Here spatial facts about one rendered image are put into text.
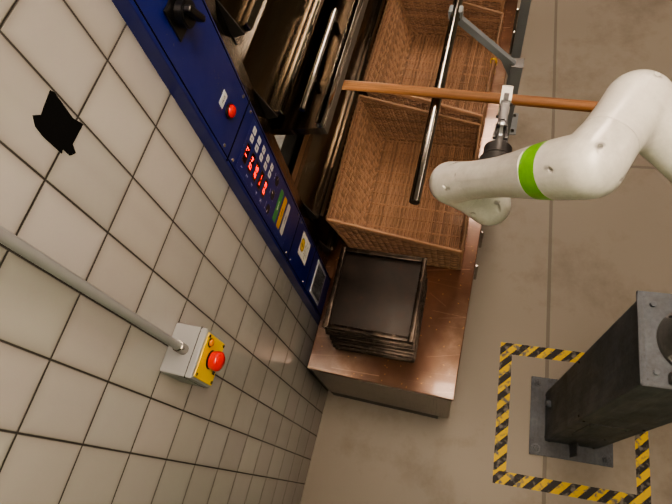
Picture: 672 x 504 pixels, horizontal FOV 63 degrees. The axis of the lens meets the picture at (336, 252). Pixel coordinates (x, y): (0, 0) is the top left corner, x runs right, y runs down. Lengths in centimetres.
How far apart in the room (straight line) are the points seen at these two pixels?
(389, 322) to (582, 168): 88
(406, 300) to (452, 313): 31
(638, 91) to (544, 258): 171
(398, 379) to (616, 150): 116
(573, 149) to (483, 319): 166
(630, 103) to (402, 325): 92
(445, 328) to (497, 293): 72
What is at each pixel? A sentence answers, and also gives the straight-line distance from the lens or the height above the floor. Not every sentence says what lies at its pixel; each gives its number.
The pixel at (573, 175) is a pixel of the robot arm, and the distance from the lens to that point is 104.
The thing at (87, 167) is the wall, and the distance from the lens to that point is 85.
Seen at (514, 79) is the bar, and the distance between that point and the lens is 214.
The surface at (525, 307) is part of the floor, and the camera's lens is 265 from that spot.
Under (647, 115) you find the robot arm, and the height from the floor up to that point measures 164.
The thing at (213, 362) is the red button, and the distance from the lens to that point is 110.
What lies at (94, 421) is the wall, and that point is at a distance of 99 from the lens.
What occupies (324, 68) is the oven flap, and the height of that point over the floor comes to 141.
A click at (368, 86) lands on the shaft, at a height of 121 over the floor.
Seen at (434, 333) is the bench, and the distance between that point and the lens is 198.
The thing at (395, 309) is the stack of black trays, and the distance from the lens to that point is 172.
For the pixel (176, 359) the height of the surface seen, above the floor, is 151.
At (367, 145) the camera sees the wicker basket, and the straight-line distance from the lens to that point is 220.
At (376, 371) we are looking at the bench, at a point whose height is 58.
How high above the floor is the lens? 248
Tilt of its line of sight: 63 degrees down
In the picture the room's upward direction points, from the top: 21 degrees counter-clockwise
